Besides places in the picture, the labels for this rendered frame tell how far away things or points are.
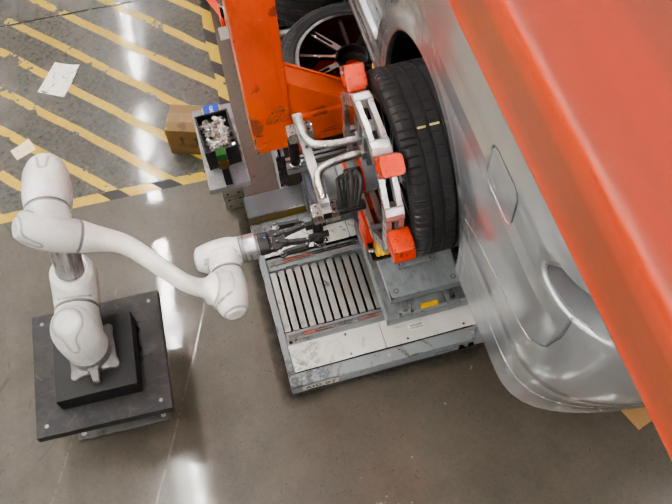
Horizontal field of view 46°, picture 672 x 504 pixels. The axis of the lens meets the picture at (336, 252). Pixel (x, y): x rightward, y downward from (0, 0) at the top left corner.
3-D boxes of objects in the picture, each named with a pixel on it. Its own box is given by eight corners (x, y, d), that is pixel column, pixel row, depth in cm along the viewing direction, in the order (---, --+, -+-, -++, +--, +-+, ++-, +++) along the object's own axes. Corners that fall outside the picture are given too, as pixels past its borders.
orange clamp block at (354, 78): (369, 88, 264) (364, 61, 261) (347, 94, 263) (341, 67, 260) (365, 88, 270) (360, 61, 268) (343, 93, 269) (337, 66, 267)
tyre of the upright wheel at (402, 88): (499, 264, 255) (465, 57, 235) (428, 283, 253) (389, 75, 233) (440, 218, 317) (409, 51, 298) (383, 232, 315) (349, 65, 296)
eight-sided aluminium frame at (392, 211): (402, 271, 284) (407, 184, 237) (384, 276, 284) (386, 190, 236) (360, 154, 311) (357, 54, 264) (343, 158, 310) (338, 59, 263)
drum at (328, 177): (386, 194, 277) (387, 171, 264) (327, 209, 275) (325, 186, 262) (375, 163, 284) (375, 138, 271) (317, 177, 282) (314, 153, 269)
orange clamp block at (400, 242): (407, 236, 264) (416, 258, 259) (384, 242, 263) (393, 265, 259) (408, 225, 258) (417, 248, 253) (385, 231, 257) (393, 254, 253)
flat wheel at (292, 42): (454, 103, 361) (459, 67, 340) (331, 170, 345) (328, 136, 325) (374, 17, 390) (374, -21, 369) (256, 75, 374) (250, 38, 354)
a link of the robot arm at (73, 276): (57, 323, 292) (55, 272, 303) (102, 317, 295) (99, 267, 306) (13, 202, 227) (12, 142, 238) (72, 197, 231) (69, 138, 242)
